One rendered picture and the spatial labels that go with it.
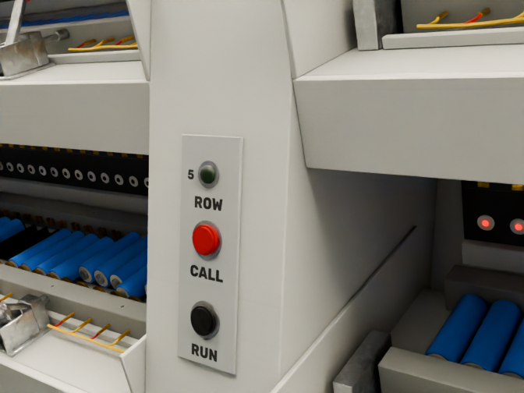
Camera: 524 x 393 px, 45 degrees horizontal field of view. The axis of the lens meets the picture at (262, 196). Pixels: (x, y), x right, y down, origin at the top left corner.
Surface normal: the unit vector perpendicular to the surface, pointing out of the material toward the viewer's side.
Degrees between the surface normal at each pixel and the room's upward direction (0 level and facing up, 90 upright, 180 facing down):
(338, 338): 90
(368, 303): 90
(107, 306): 21
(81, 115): 111
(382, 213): 90
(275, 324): 90
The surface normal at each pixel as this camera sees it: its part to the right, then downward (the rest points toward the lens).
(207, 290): -0.59, 0.07
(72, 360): -0.18, -0.90
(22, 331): 0.81, 0.10
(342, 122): -0.56, 0.42
